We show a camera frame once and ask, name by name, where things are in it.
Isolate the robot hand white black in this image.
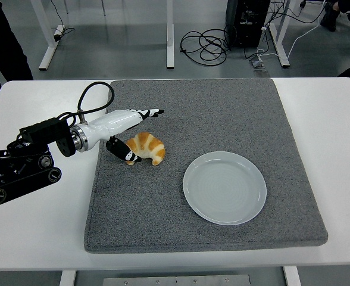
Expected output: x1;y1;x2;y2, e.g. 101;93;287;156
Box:
84;108;165;163

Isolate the croissant bread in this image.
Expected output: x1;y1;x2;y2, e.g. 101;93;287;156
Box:
124;132;166;166

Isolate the pale blue round plate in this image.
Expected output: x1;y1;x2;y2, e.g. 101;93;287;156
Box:
182;151;267;226

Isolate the grey metal plate with screws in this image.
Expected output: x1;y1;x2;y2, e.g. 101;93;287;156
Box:
102;274;252;286

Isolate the grey fabric mat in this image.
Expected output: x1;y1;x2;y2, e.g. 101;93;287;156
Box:
83;79;329;254

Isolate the white power strip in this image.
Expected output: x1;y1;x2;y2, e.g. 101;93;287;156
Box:
53;25;65;42

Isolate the person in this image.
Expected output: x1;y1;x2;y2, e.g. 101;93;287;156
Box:
0;0;35;102

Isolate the grey floor socket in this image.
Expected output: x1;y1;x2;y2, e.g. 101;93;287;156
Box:
249;58;267;71

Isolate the white table leg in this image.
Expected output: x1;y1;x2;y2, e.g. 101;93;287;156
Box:
283;266;302;286
58;269;77;286

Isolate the black computer tower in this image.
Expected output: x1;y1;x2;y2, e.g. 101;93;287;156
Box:
225;0;271;48

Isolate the white desk leg frame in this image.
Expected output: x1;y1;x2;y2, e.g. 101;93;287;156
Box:
31;0;66;71
268;0;292;69
166;0;175;70

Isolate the thin black cable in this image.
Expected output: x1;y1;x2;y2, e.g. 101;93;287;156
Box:
50;0;75;39

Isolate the tangled black cable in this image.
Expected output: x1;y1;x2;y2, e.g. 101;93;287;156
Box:
180;28;232;66

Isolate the white cable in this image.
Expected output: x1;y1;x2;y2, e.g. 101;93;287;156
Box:
257;11;329;60

